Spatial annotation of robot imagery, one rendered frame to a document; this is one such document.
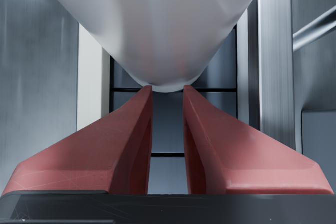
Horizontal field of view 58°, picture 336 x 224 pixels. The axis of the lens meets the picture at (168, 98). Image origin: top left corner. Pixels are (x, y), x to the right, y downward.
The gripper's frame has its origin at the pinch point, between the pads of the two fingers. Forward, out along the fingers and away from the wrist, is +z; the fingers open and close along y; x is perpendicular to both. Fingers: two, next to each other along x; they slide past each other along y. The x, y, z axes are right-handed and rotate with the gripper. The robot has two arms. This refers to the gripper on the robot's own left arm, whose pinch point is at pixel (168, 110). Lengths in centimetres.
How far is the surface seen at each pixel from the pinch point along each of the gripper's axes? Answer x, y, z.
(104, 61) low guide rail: -0.3, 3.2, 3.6
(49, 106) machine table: 6.4, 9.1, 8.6
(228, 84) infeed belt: 2.3, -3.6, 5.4
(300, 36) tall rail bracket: 0.9, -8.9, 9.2
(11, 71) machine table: 4.4, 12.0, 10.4
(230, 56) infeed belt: 1.0, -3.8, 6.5
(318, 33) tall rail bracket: -0.1, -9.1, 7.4
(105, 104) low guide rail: 1.6, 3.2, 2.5
